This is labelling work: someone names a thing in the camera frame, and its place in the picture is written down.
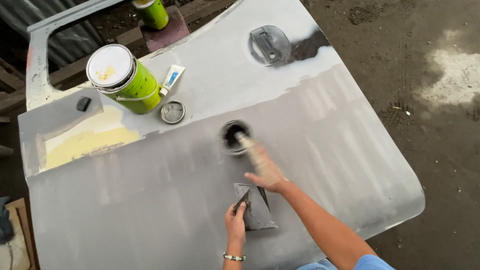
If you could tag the person's left hand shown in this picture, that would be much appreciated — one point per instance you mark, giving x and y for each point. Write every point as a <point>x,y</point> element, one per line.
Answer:
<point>235,227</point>

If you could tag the grey primed car door panel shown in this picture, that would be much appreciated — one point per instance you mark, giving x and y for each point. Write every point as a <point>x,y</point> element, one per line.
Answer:
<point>150,210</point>

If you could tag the green paint can yellow lid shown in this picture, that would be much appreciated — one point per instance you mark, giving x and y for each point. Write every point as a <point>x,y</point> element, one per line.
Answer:
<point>154,13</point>

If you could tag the blue shirt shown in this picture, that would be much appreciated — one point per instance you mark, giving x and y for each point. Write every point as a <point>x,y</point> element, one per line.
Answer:
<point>371,263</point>

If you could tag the dark blue cloth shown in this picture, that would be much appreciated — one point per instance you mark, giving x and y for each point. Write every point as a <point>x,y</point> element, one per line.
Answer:
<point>5,221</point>

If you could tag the person's right hand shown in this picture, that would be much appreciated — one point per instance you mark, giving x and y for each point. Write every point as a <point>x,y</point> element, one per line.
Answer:
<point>268,174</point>

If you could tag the round metal tin lid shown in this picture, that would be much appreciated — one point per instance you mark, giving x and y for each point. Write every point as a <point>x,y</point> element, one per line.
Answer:
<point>173,112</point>

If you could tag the small open metal tin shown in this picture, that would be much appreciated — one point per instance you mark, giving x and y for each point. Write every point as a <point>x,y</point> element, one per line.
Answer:
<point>229,135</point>

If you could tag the grey metal mixing plate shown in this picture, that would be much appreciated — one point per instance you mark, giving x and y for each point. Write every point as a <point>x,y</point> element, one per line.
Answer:
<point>258,215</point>

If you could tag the white hardener tube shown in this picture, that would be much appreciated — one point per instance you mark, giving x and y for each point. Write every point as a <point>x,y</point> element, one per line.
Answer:
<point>173,78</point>

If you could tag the dark metal putty scraper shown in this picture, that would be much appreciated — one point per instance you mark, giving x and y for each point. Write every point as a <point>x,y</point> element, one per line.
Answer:
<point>243,198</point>

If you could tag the corrugated metal sheet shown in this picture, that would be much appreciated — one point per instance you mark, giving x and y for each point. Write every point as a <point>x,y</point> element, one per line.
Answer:
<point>71,43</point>

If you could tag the green paint can white lid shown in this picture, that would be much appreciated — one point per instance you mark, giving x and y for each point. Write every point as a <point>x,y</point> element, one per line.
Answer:
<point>127,84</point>

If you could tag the reddish brick block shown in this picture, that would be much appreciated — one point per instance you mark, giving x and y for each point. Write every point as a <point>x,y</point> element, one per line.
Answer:
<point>167,35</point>

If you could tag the stack of weathered wooden boards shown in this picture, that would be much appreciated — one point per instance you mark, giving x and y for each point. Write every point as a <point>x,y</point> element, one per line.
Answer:
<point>9,90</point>

